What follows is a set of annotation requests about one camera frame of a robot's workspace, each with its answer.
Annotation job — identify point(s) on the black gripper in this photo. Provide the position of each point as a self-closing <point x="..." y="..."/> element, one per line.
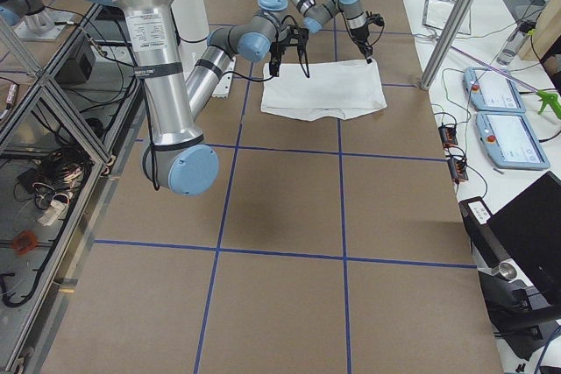
<point x="276" y="52"/>
<point x="359" y="34"/>

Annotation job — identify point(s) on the white long-sleeve printed shirt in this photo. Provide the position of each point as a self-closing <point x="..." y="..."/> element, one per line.
<point x="344" y="90"/>

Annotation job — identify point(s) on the upper orange black connector box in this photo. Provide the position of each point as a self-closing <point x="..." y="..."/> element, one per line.
<point x="448" y="136"/>

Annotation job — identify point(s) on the orange black connector box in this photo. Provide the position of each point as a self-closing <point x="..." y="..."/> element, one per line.
<point x="457" y="168"/>
<point x="448" y="136"/>

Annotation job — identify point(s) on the upper blue teach pendant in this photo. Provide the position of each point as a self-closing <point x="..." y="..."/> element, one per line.
<point x="489" y="91"/>

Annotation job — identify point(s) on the blue teach pendant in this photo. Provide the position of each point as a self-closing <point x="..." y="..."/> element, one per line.
<point x="489" y="91"/>
<point x="510" y="142"/>

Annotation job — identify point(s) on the lower orange black connector box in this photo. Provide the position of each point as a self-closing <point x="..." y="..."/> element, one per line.
<point x="457" y="168"/>

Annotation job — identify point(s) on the clear water bottle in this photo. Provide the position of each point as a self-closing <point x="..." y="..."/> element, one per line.
<point x="515" y="41"/>

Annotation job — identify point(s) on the lower blue teach pendant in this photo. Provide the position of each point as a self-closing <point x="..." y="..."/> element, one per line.
<point x="510" y="142"/>

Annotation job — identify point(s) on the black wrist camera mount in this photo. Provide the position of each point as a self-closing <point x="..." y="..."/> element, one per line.
<point x="375" y="19"/>
<point x="297" y="37"/>

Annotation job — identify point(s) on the white pedestal column with base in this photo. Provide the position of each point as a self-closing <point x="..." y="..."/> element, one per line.
<point x="191" y="22"/>

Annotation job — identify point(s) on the aluminium frame post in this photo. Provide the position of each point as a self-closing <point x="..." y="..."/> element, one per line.
<point x="444" y="43"/>

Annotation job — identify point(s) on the green handled reach grabber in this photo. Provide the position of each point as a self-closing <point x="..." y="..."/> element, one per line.
<point x="549" y="97"/>

